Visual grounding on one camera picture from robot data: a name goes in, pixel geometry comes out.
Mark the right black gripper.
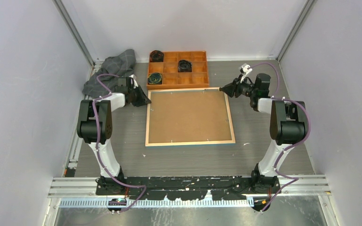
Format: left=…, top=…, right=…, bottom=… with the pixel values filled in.
left=222, top=73, right=257, bottom=98

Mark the blue picture frame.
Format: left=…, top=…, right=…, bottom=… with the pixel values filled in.
left=145, top=87, right=236, bottom=147

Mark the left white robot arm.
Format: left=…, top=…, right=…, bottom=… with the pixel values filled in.
left=76, top=73, right=151, bottom=195

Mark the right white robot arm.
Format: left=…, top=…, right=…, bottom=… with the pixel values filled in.
left=219, top=73, right=309, bottom=193

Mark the green black tape roll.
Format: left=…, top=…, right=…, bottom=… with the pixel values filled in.
left=147, top=73, right=163, bottom=85

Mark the grey checked cloth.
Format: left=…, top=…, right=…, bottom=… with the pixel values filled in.
left=82, top=49, right=136, bottom=98

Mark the orange compartment tray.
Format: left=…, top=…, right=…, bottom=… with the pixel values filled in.
left=146, top=50, right=209, bottom=90

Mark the black tape roll top left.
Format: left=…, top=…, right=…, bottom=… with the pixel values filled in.
left=149, top=50, right=165, bottom=63

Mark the black tape roll centre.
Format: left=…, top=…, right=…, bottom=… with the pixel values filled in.
left=178, top=59, right=192, bottom=73

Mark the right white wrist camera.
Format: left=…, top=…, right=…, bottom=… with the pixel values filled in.
left=239, top=63, right=253, bottom=83

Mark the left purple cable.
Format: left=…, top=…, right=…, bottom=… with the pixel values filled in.
left=92, top=73, right=148, bottom=214

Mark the purple cable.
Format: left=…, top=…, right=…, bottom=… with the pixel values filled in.
left=247, top=62, right=312, bottom=214
left=92, top=73, right=148, bottom=214

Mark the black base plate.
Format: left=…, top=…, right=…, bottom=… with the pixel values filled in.
left=95, top=176, right=280, bottom=201

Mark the aluminium left rail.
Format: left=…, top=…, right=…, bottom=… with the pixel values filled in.
left=62, top=61, right=102, bottom=177

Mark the aluminium rail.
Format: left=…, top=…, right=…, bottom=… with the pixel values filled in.
left=48, top=175, right=331, bottom=209
left=62, top=61, right=102, bottom=177

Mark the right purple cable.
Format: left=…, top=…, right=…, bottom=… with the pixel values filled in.
left=247, top=62, right=312, bottom=214

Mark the aluminium front rail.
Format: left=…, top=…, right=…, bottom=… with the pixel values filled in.
left=48, top=175, right=331, bottom=209

